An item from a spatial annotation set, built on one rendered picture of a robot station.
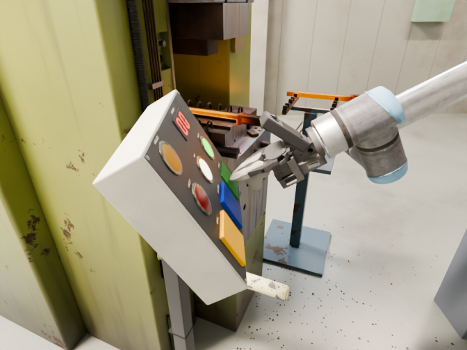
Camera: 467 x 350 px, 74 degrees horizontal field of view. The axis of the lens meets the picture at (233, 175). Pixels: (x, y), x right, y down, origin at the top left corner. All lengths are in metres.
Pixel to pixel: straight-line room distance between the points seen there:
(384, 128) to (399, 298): 1.38
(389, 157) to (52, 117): 0.86
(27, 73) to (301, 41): 3.58
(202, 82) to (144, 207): 1.06
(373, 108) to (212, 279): 0.44
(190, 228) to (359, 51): 4.17
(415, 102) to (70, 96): 0.87
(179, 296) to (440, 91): 0.82
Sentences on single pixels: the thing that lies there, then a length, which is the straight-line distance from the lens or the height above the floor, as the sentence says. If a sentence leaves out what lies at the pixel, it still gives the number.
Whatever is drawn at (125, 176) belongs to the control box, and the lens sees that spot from 0.42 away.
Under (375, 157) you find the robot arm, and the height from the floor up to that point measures 1.07.
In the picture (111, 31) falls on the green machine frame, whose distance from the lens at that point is 0.81.
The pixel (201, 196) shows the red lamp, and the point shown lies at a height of 1.09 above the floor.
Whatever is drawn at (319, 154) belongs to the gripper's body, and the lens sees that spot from 0.68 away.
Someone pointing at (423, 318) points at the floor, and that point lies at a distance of 1.93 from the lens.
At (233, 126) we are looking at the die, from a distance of 1.11.
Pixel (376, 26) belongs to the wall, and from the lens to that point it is 4.52.
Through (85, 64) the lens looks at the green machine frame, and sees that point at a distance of 0.84.
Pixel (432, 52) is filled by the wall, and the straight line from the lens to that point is 4.93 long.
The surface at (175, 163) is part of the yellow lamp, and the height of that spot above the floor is 1.16.
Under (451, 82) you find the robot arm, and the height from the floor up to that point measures 1.19.
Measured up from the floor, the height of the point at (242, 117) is 1.01.
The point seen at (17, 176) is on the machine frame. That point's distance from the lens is 1.22.
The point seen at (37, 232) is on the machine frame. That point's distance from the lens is 1.33.
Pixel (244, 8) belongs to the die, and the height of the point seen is 1.35.
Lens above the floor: 1.37
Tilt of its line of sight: 29 degrees down
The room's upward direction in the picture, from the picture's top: straight up
